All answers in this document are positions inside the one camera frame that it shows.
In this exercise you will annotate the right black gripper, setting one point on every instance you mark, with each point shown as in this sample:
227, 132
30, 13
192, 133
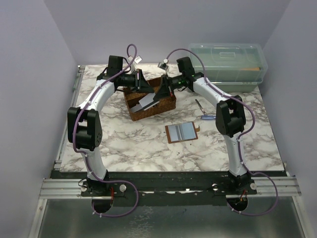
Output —
165, 89

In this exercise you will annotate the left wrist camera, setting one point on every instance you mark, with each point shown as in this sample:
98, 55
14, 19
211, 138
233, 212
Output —
136, 62

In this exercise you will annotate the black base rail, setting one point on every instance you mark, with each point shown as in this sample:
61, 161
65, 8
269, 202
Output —
171, 188

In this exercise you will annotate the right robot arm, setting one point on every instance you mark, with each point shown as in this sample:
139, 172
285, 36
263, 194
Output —
230, 119

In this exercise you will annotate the brown woven basket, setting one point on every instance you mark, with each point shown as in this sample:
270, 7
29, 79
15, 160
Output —
155, 108

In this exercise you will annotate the clear lidded plastic box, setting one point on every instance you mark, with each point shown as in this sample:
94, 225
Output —
232, 67

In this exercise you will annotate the aluminium side rail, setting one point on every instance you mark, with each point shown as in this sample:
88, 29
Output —
75, 90

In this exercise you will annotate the brown leather card holder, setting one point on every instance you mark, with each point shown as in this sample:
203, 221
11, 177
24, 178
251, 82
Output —
181, 132

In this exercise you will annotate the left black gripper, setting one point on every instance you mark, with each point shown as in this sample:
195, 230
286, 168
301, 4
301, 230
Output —
140, 83

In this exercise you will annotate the blue handled screwdriver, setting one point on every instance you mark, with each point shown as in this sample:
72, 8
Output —
208, 117

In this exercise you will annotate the stack of credit cards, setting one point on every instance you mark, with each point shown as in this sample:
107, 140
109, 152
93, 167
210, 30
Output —
137, 108

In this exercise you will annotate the grey credit card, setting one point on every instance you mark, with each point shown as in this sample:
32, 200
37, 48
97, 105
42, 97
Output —
148, 99

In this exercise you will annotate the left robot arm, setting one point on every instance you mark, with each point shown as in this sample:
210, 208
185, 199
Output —
84, 130

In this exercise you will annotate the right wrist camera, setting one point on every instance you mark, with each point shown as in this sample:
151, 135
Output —
164, 66

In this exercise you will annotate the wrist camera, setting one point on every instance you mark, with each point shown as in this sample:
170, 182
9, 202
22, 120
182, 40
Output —
164, 66
136, 62

